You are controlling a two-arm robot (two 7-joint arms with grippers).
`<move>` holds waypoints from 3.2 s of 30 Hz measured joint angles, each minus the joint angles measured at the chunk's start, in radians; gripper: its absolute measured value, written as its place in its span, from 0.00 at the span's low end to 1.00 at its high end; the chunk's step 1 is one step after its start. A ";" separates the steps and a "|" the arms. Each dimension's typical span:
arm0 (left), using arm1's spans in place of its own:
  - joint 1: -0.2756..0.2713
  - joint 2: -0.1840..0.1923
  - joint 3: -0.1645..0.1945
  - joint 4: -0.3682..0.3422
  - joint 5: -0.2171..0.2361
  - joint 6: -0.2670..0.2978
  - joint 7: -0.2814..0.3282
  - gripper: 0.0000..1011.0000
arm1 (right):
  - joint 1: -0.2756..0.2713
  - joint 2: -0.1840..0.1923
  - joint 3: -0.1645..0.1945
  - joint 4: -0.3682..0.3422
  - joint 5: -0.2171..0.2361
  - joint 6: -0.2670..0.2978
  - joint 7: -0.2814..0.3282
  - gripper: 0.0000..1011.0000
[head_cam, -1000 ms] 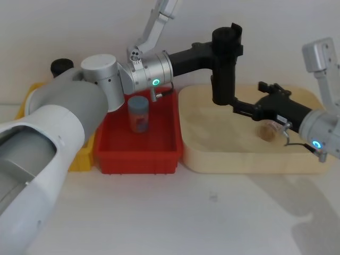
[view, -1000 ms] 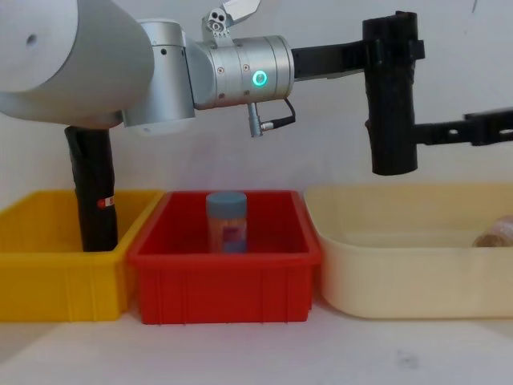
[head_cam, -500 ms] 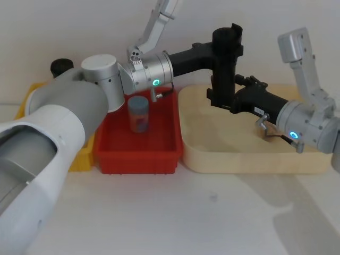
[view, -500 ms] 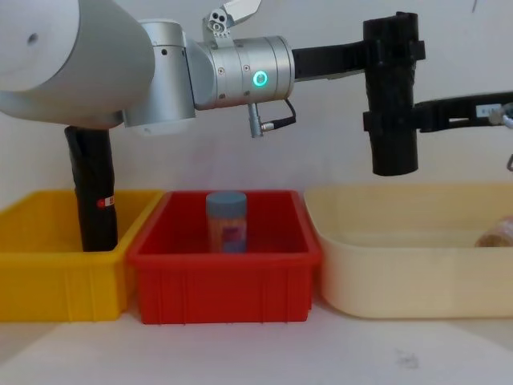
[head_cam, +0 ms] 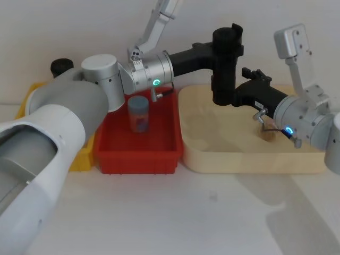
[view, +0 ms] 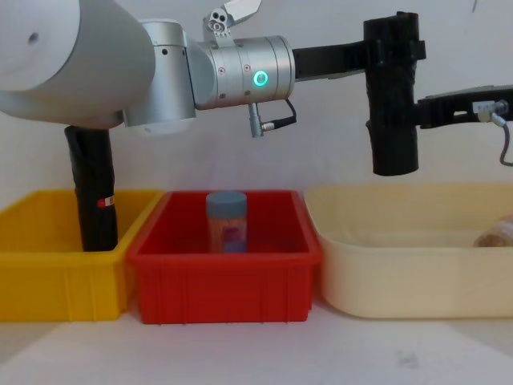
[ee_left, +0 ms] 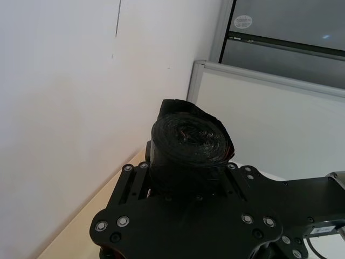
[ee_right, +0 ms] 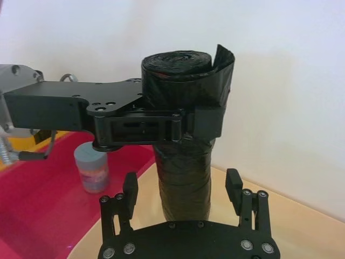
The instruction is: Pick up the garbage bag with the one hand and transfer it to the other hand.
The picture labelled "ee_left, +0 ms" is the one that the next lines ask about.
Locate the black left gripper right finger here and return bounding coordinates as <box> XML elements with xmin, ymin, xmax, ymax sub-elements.
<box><xmin>223</xmin><ymin>162</ymin><xmax>267</xmax><ymax>202</ymax></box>

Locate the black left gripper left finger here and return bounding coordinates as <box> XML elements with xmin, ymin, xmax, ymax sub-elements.
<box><xmin>107</xmin><ymin>140</ymin><xmax>154</xmax><ymax>210</ymax></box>

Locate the roll of black plastic bags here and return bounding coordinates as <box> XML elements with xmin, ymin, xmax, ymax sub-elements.
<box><xmin>149</xmin><ymin>98</ymin><xmax>236</xmax><ymax>195</ymax></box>

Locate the round white sticker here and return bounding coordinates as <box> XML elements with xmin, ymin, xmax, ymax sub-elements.
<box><xmin>233</xmin><ymin>15</ymin><xmax>254</xmax><ymax>29</ymax></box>

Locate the white board with aluminium frame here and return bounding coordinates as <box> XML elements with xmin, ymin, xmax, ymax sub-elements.
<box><xmin>187</xmin><ymin>59</ymin><xmax>345</xmax><ymax>184</ymax></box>

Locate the thin dark cable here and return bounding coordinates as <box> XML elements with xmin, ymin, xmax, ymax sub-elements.
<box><xmin>306</xmin><ymin>236</ymin><xmax>327</xmax><ymax>259</ymax></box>

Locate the dark glass window with frame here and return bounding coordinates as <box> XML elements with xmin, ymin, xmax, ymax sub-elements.
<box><xmin>210</xmin><ymin>0</ymin><xmax>345</xmax><ymax>90</ymax></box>

